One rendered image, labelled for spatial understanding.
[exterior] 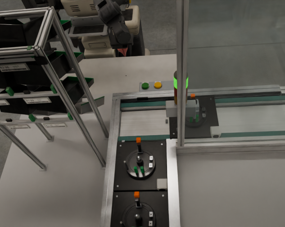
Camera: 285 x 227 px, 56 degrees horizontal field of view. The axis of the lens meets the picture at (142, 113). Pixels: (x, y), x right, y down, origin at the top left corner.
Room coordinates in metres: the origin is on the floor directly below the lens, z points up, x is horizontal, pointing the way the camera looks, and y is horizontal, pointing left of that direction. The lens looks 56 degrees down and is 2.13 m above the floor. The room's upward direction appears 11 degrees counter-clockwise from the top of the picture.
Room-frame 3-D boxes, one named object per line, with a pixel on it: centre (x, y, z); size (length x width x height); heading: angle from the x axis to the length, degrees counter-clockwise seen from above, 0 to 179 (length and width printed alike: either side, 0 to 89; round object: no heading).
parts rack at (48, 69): (0.71, 0.39, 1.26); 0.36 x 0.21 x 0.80; 79
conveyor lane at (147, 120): (0.69, -0.28, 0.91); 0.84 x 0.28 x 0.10; 79
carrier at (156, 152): (0.52, 0.05, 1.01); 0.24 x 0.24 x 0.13; 79
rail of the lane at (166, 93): (0.87, -0.29, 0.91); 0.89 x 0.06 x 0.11; 79
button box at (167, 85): (0.96, -0.12, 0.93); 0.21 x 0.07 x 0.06; 79
